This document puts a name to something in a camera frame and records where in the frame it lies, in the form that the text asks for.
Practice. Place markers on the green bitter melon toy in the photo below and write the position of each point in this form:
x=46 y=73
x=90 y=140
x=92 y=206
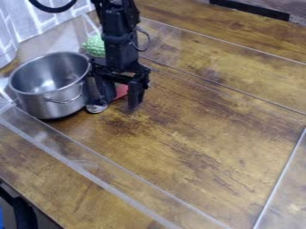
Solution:
x=94 y=46

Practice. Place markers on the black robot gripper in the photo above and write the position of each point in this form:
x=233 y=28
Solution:
x=135 y=75

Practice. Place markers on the pink handled metal spoon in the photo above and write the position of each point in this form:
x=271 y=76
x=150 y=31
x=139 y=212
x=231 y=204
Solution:
x=96 y=105

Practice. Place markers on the black bar at back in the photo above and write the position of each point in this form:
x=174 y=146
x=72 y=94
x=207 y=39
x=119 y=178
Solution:
x=251 y=9

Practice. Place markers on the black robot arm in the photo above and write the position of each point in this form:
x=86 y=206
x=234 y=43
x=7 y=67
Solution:
x=119 y=19

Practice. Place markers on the stainless steel pot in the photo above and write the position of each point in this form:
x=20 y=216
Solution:
x=50 y=84

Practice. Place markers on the clear acrylic barrier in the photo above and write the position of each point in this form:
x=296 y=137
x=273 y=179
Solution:
x=209 y=156

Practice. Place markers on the black table leg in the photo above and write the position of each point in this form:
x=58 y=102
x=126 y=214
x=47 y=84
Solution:
x=24 y=213

